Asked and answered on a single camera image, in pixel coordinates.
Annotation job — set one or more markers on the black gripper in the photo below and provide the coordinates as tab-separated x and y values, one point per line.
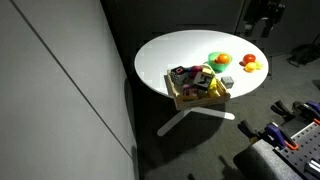
266	13

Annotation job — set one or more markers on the green bowl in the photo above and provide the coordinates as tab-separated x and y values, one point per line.
218	64

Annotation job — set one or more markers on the red tomato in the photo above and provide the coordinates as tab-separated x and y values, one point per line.
249	58

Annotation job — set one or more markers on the small pale yellow fruit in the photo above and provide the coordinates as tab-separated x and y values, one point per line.
259	65

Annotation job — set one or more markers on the black bag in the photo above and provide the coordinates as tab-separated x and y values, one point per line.
303	53

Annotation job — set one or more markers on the orange fruit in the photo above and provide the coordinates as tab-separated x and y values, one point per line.
223	58

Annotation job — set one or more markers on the grey cube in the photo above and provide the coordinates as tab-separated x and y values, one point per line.
227	81

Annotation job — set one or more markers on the small yellow block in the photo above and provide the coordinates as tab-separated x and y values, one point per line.
207	70

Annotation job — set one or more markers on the magenta block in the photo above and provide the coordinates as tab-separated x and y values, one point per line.
196	70

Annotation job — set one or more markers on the yellow banana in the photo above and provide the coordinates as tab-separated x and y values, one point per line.
213	87

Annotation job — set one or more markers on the white block with black figure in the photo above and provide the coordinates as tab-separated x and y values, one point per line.
203	80

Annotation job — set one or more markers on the purple spring clamp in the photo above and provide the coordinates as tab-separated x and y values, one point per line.
308	109

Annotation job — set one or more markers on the black block with pink square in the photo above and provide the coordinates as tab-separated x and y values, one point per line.
178	72

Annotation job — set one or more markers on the wooden tray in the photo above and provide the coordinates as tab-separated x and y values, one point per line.
200	100

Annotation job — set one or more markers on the purple block with pink letters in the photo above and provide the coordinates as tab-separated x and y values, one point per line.
190	92

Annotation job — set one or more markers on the white table base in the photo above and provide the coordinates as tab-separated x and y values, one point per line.
200	111

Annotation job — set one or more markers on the purple clamp with orange tip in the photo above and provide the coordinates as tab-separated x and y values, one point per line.
278	135

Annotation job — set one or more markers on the perforated metal board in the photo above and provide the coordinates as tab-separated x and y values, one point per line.
301	146

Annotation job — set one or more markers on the black box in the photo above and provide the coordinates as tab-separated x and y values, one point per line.
260	161

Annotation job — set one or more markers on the metal cylinder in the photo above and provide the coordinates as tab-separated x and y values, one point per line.
312	166

